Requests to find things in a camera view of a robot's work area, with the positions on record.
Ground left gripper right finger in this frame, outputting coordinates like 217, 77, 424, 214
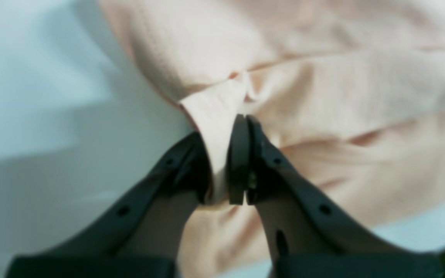
226, 115, 445, 278

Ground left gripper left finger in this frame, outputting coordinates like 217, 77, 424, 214
6, 132, 210, 278

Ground peach T-shirt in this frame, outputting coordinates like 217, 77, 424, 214
99, 0, 445, 278

